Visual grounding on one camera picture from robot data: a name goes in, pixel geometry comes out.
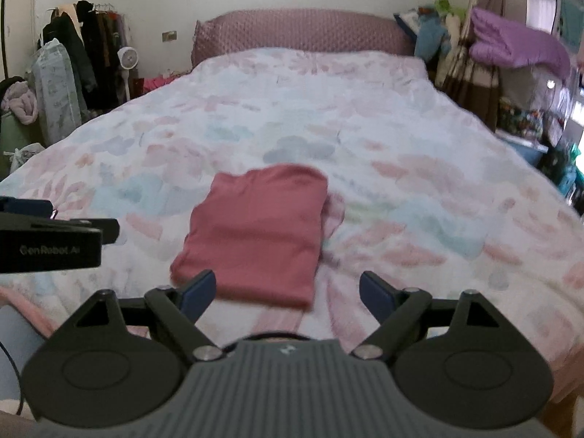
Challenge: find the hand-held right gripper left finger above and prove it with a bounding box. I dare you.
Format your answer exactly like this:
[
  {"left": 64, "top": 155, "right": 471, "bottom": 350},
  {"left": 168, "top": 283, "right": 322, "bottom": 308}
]
[{"left": 75, "top": 269, "right": 225, "bottom": 362}]

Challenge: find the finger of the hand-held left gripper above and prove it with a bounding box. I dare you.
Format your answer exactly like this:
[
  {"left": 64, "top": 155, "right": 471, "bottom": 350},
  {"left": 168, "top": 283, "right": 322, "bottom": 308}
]
[
  {"left": 0, "top": 196, "right": 56, "bottom": 218},
  {"left": 0, "top": 212, "right": 120, "bottom": 245}
]

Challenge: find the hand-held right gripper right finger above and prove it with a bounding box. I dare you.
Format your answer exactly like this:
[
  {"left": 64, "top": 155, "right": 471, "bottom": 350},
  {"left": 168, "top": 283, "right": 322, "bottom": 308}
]
[{"left": 350, "top": 271, "right": 501, "bottom": 361}]

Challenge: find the pink shirt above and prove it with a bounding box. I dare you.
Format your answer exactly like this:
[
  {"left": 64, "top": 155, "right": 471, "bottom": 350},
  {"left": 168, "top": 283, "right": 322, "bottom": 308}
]
[{"left": 170, "top": 163, "right": 330, "bottom": 310}]

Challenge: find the rack of dark clothes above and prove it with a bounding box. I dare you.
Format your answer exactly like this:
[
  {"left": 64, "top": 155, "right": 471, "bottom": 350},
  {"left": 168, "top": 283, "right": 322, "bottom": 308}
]
[{"left": 42, "top": 0, "right": 129, "bottom": 112}]

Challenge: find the white plastic bag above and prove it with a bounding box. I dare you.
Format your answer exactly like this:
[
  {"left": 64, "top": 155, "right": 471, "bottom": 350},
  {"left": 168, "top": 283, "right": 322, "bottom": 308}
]
[{"left": 4, "top": 143, "right": 46, "bottom": 175}]

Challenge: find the pink bed sheet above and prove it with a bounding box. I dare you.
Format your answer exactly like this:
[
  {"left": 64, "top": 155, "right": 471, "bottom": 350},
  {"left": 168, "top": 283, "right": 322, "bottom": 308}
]
[{"left": 0, "top": 287, "right": 151, "bottom": 339}]

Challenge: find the green bag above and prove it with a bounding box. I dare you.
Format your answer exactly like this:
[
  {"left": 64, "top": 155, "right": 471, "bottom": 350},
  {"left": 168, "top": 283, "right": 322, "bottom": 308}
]
[{"left": 0, "top": 113, "right": 35, "bottom": 181}]

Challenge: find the pink fluffy cloth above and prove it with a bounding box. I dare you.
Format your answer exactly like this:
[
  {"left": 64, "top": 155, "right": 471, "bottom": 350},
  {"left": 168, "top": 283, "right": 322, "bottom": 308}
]
[{"left": 0, "top": 77, "right": 41, "bottom": 126}]

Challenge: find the clear bag of floral bedding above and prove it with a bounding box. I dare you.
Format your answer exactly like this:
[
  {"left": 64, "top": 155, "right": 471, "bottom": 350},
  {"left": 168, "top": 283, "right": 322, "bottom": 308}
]
[{"left": 33, "top": 39, "right": 84, "bottom": 147}]

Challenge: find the floral bed cover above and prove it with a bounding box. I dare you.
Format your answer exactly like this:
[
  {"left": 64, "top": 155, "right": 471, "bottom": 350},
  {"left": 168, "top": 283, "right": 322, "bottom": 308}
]
[{"left": 0, "top": 48, "right": 584, "bottom": 375}]

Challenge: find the magenta cloth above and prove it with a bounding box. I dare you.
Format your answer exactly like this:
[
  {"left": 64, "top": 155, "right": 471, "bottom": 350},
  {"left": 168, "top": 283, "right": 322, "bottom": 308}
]
[{"left": 142, "top": 72, "right": 189, "bottom": 96}]

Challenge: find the white standing fan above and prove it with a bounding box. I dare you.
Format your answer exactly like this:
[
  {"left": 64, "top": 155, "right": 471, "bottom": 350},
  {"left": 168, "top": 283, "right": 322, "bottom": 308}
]
[{"left": 116, "top": 46, "right": 142, "bottom": 103}]

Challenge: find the light blue table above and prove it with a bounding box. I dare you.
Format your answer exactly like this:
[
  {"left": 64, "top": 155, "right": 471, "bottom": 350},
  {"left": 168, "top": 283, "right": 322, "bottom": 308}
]
[{"left": 496, "top": 128, "right": 550, "bottom": 167}]

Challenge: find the brown plaid cloth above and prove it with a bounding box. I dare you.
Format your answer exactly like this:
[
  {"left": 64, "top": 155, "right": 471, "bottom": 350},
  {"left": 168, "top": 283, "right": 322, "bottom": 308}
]
[{"left": 434, "top": 39, "right": 503, "bottom": 131}]

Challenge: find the blue plush toy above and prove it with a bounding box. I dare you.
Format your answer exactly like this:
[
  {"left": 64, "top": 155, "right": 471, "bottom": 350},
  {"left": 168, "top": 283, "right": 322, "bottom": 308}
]
[{"left": 414, "top": 8, "right": 452, "bottom": 64}]

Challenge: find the pink padded headboard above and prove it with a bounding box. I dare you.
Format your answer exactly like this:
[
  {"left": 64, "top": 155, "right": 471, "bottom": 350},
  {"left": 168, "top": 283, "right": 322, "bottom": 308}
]
[{"left": 191, "top": 8, "right": 417, "bottom": 67}]

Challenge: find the purple blanket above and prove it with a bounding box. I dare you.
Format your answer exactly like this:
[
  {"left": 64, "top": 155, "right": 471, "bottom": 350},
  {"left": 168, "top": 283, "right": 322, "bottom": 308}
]
[{"left": 469, "top": 6, "right": 573, "bottom": 79}]

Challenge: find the green plush toy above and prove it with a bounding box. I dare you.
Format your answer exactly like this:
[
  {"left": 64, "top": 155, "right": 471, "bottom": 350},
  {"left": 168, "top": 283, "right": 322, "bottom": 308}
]
[{"left": 433, "top": 0, "right": 464, "bottom": 18}]

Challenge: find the black cable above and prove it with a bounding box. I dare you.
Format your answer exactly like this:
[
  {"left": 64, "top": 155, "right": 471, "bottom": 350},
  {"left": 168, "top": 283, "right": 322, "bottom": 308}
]
[{"left": 0, "top": 341, "right": 26, "bottom": 418}]

